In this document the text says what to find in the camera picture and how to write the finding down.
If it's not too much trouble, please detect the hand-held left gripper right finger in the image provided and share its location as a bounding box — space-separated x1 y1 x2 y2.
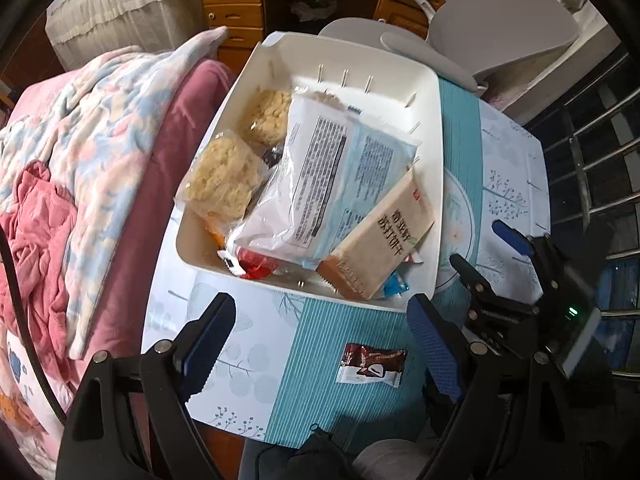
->
406 293 577 480

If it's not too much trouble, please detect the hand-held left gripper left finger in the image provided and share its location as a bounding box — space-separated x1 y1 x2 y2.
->
55 291 237 480

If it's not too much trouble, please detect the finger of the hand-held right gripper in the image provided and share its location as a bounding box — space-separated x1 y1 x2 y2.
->
449 253 539 344
491 218 539 262

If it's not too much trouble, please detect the brown white chocolate packet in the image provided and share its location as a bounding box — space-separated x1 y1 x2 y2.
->
335 342 407 387

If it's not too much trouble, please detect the small blue packet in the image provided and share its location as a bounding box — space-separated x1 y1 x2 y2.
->
382 270 411 296

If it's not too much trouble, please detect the red snack packet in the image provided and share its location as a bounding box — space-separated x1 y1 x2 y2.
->
237 247 282 281

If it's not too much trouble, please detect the beige cracker packet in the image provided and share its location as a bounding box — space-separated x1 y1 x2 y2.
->
316 167 436 301

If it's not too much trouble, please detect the yellow puffed snack pack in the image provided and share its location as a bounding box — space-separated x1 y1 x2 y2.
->
237 89 295 148
174 129 271 227

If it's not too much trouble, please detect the white plastic bin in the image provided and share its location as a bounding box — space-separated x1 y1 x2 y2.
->
175 31 445 313

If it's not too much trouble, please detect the large cracker bag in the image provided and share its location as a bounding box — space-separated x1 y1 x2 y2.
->
226 91 420 272

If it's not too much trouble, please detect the blue white printed tablecloth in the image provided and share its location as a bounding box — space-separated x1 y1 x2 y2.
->
141 74 551 448

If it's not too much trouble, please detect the metal window grille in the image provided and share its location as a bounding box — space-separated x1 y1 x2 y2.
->
520 50 640 377

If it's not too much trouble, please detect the dark cloth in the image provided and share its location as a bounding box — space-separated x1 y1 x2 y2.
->
254 424 362 480

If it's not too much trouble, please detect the white cartoon printed cloth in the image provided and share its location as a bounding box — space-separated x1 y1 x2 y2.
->
0 327 66 472

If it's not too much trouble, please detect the pink quilt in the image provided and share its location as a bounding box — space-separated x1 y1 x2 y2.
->
12 60 239 480

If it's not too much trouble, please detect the pink crumpled cloth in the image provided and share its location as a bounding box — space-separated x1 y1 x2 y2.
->
0 160 82 357

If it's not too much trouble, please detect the grey office chair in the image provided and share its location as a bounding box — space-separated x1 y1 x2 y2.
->
317 0 581 95

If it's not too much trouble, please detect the floral fleece blanket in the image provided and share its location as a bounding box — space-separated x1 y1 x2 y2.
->
0 26 229 361

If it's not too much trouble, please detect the trash bin with bag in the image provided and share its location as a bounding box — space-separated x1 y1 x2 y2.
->
290 0 337 24

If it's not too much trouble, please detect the wooden desk with drawers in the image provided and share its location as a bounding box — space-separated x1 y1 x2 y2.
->
192 0 452 69

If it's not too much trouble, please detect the white lace furniture cover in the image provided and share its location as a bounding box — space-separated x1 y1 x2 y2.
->
46 0 211 72

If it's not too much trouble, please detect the black cable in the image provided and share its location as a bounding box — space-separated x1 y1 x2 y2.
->
0 232 67 422

